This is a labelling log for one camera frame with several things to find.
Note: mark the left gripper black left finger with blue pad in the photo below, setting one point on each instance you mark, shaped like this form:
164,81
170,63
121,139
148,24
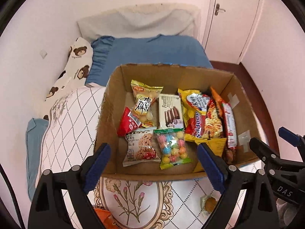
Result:
48,209

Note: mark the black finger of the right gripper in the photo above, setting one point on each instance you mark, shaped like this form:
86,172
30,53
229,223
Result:
268,156

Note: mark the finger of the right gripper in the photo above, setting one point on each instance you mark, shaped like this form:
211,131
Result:
293,139

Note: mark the red white snack bar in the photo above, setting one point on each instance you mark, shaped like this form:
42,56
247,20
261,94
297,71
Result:
230,125

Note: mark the orange snack pack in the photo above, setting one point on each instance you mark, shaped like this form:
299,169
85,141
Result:
106,218
218,102

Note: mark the Franzzi chocolate cookie pack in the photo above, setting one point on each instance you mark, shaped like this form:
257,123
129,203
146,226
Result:
170,112

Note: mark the red snack packet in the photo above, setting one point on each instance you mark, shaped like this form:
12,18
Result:
128,123

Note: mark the brown snack pack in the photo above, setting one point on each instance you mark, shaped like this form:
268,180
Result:
230,155

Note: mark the small brown pastry pack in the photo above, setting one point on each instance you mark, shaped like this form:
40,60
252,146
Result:
208,204

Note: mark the yellow snack pack front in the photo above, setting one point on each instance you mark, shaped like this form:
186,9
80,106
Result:
217,147

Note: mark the orange snack pack in box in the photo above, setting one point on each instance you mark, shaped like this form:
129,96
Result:
218,102

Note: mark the yellow Korean cheese noodle pack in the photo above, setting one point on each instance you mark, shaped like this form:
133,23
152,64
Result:
200,116

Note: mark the light blue cushion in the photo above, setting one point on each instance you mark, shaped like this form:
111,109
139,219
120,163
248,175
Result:
36,128

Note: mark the colourful candy ball bag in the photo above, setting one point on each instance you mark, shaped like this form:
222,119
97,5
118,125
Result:
173,147

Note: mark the oat cookie pack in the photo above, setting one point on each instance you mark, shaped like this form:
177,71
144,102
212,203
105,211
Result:
140,147

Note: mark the cardboard snack box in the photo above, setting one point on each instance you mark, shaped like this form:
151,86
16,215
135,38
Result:
118,95

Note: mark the bear print pillow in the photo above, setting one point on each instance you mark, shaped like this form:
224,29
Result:
72,77

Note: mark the yellow chicken snack pack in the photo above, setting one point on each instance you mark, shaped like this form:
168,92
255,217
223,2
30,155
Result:
144,96

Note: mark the white door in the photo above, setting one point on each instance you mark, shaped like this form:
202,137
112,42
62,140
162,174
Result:
229,33

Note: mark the blue pillow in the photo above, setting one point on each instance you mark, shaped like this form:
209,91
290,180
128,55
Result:
110,52

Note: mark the white padded headboard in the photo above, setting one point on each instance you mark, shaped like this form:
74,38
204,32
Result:
143,21

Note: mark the metal door handle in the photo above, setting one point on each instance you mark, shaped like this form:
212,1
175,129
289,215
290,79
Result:
218,10

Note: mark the wall socket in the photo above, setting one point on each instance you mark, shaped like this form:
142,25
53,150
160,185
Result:
43,54

